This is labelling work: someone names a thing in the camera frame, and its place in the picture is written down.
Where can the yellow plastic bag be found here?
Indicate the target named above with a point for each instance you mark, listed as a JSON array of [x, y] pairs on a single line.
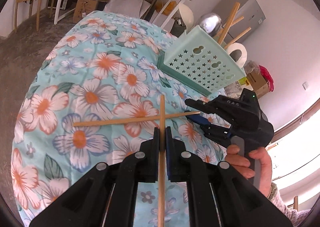
[[167, 8]]

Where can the person's right hand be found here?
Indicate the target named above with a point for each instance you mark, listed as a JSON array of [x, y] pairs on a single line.
[[262, 167]]

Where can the cardboard box with clear cover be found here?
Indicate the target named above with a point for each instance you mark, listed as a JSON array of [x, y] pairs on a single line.
[[86, 5]]

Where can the large cardboard box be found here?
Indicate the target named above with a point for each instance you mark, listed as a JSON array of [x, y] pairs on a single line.
[[256, 83]]

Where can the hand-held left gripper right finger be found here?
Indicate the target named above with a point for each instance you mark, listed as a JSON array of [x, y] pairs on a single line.
[[169, 147]]

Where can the white pillow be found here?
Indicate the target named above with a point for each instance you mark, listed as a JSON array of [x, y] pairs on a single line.
[[123, 2]]

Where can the wall socket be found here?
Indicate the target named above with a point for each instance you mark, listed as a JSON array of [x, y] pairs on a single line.
[[305, 86]]

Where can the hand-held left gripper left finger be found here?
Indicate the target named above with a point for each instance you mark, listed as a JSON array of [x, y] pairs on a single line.
[[156, 147]]

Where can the floral blue blanket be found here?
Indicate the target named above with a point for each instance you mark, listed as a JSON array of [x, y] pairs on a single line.
[[95, 92]]

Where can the black case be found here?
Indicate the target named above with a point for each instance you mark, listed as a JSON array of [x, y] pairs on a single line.
[[58, 0]]

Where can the red plastic bag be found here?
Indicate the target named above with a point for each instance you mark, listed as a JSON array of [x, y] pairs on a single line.
[[267, 77]]

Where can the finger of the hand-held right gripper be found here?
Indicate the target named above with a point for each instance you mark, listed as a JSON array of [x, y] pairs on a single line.
[[200, 107], [200, 120]]

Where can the white yellow rice bag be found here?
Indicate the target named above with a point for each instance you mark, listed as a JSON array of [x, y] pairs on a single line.
[[236, 87]]

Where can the green plastic utensil holder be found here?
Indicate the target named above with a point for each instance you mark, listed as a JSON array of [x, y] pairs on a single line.
[[202, 64]]

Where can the person's right forearm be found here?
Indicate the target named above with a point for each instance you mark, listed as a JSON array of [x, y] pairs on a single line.
[[282, 199]]

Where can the metal spoon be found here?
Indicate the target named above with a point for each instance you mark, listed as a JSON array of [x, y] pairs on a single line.
[[211, 23]]

